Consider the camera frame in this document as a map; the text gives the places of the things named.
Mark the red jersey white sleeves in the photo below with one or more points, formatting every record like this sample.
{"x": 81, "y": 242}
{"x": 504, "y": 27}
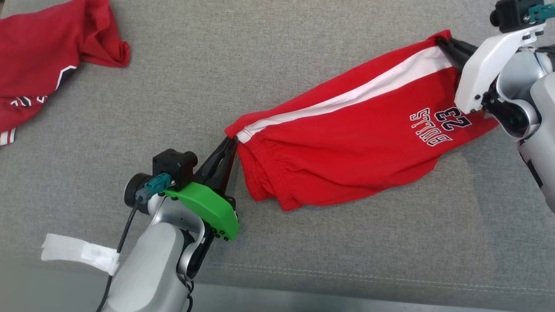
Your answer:
{"x": 39, "y": 56}

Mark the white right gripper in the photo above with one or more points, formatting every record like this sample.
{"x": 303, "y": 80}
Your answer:
{"x": 485, "y": 65}

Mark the red shorts white stripe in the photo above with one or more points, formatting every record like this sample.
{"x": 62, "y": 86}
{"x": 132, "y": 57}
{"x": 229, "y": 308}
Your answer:
{"x": 347, "y": 151}

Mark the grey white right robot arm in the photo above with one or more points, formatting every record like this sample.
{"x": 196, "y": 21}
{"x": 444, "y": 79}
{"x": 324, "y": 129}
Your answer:
{"x": 535, "y": 112}

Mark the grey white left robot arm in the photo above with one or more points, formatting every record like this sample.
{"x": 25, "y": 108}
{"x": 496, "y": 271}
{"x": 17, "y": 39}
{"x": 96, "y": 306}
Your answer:
{"x": 151, "y": 264}

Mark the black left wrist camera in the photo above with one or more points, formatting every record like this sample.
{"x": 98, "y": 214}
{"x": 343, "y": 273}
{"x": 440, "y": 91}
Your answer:
{"x": 173, "y": 164}

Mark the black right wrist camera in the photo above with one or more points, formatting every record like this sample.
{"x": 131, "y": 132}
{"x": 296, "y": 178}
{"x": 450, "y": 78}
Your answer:
{"x": 509, "y": 15}

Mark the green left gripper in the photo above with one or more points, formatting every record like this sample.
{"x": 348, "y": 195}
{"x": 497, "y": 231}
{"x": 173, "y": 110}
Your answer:
{"x": 212, "y": 208}

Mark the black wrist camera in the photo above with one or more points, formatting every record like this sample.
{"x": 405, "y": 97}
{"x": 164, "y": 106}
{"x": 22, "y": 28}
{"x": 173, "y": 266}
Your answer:
{"x": 173, "y": 164}
{"x": 509, "y": 15}

